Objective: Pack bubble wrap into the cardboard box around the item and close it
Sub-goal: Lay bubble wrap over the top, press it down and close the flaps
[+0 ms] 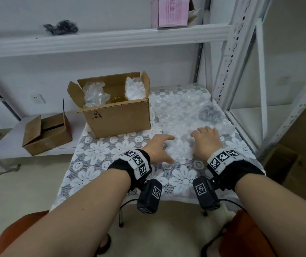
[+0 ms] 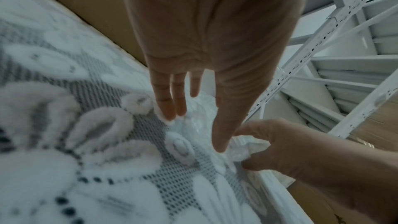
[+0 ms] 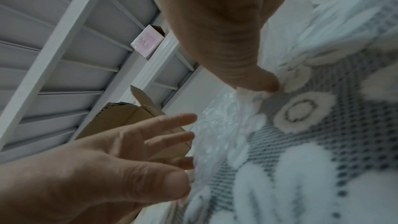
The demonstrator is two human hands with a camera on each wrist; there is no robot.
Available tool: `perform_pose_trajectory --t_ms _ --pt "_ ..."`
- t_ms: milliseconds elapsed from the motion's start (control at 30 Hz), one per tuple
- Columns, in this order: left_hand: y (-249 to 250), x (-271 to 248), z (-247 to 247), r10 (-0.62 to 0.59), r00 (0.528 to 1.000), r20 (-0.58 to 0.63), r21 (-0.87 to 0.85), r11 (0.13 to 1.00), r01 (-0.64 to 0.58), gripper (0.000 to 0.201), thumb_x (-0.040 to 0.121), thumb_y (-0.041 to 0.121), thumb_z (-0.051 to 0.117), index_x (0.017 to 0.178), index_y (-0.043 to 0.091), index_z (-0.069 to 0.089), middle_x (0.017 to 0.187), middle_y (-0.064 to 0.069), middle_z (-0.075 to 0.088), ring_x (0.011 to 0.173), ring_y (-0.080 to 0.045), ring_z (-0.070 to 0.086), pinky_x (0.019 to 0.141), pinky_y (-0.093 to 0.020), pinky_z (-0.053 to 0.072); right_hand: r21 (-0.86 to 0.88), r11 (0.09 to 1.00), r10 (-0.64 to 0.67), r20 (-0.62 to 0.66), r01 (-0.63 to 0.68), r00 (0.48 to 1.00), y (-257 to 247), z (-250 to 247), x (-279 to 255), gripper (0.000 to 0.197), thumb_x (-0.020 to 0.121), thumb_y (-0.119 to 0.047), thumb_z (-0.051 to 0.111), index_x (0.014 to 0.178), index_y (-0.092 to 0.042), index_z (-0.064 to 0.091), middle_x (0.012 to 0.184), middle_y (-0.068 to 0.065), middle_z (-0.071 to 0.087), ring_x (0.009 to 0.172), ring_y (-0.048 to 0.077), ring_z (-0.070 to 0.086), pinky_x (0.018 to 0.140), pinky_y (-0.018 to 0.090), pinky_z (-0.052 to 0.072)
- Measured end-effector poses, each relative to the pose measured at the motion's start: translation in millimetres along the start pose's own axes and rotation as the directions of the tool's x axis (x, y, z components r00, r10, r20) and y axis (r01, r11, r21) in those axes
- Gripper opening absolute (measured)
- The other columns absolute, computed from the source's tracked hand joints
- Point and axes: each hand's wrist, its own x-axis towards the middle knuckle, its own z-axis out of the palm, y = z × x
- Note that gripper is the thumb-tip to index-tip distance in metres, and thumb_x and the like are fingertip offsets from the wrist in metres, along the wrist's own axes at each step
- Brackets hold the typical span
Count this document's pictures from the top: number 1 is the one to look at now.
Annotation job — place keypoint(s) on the person's right hand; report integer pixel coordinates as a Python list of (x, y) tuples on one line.
[(207, 141)]

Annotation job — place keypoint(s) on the person's left hand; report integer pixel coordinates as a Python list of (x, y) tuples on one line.
[(157, 149)]

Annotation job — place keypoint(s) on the clear bubble wrap heap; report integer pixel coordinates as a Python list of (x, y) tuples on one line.
[(179, 115)]

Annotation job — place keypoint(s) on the round gold tin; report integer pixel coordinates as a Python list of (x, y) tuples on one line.
[(119, 99)]

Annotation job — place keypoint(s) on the large-bubble clear bubble wrap sheet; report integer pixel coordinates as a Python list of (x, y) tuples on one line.
[(95, 94)]

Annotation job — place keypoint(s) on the person's right forearm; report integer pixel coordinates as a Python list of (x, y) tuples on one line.
[(284, 214)]

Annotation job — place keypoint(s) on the person's left forearm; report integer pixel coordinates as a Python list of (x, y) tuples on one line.
[(67, 216)]

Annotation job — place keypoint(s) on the small brown cardboard box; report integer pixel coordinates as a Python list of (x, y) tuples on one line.
[(45, 141)]

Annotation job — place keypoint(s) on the pink box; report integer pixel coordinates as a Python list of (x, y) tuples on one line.
[(173, 11)]

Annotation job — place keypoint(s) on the black left wristband with markers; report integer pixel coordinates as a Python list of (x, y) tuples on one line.
[(120, 165)]

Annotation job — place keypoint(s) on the black wristband with markers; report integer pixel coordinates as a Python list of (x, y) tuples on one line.
[(246, 168), (120, 165)]

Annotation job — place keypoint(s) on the black right wristband with markers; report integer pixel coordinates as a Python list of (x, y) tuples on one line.
[(246, 168)]

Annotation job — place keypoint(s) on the white floral lace tablecloth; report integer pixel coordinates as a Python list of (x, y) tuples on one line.
[(94, 152)]

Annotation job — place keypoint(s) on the white metal shelving rack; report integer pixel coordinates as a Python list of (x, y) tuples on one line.
[(261, 77), (102, 41)]

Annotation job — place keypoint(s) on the orange trousers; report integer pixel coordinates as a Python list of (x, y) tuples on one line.
[(246, 238)]

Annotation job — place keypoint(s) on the black sandal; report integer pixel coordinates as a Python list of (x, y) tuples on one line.
[(108, 244), (205, 250)]

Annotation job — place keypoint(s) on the black crumpled plastic bundle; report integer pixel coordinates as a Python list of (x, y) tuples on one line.
[(60, 27)]

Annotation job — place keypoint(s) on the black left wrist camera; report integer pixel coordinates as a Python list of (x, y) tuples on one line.
[(149, 196)]

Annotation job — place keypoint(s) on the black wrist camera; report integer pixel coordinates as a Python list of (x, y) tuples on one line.
[(206, 195), (149, 196)]

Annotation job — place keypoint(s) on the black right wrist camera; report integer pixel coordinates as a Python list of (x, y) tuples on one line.
[(206, 195)]

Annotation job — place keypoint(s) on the white wall socket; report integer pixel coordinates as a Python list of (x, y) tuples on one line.
[(285, 80), (38, 98)]

